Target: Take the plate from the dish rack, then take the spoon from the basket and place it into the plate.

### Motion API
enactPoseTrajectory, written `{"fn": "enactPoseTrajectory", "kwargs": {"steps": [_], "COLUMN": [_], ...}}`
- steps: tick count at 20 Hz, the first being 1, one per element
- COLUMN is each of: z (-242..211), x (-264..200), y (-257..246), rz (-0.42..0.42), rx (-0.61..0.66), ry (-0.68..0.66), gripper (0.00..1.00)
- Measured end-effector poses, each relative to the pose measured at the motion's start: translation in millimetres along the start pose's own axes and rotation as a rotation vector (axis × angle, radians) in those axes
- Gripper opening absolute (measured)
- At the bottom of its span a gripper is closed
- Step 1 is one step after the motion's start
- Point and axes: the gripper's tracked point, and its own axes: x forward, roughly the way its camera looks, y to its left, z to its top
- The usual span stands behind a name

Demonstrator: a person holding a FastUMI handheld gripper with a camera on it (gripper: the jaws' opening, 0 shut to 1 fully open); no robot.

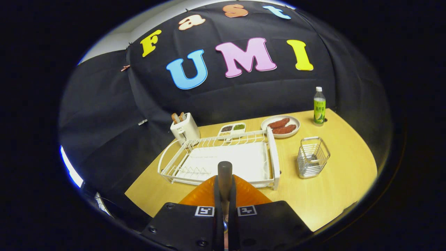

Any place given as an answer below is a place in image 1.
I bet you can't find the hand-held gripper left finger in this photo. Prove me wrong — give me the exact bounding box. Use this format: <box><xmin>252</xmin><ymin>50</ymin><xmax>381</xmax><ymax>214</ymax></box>
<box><xmin>141</xmin><ymin>174</ymin><xmax>224</xmax><ymax>251</ymax></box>

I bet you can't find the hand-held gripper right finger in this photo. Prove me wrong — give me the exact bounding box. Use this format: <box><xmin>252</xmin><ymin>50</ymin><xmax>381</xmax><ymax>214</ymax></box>
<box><xmin>228</xmin><ymin>174</ymin><xmax>313</xmax><ymax>251</ymax></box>

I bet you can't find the wooden-handled metal spoon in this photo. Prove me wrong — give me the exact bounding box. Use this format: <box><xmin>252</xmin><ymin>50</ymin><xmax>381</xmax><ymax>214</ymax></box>
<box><xmin>218</xmin><ymin>161</ymin><xmax>233</xmax><ymax>223</ymax></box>

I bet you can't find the metal wire basket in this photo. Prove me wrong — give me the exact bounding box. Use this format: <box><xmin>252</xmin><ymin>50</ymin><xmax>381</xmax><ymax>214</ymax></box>
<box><xmin>297</xmin><ymin>136</ymin><xmax>331</xmax><ymax>179</ymax></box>

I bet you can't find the white wire dish rack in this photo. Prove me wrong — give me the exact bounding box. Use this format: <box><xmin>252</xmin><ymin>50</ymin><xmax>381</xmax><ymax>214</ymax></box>
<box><xmin>157</xmin><ymin>127</ymin><xmax>281</xmax><ymax>191</ymax></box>

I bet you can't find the white plate with sausages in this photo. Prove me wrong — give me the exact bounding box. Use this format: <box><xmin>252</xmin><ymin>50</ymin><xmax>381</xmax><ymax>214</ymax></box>
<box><xmin>261</xmin><ymin>115</ymin><xmax>301</xmax><ymax>139</ymax></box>

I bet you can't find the white divided grain dish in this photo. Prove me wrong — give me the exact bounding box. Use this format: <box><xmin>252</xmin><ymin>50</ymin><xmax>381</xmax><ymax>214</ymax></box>
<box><xmin>217</xmin><ymin>122</ymin><xmax>247</xmax><ymax>140</ymax></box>

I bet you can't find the white toaster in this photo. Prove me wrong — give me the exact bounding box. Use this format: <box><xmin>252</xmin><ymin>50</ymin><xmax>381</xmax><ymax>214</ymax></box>
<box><xmin>170</xmin><ymin>112</ymin><xmax>201</xmax><ymax>145</ymax></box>

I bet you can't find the red-brown sausage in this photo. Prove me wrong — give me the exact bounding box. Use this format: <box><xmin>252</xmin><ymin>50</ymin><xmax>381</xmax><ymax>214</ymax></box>
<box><xmin>267</xmin><ymin>118</ymin><xmax>291</xmax><ymax>129</ymax></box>
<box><xmin>272</xmin><ymin>124</ymin><xmax>297</xmax><ymax>135</ymax></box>

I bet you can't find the green label drink bottle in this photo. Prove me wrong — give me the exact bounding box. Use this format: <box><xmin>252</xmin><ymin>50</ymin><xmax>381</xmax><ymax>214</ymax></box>
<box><xmin>313</xmin><ymin>86</ymin><xmax>327</xmax><ymax>127</ymax></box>

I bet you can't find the black backdrop cloth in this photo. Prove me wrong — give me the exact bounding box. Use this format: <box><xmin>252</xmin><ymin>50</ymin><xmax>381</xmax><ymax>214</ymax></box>
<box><xmin>59</xmin><ymin>0</ymin><xmax>391</xmax><ymax>216</ymax></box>

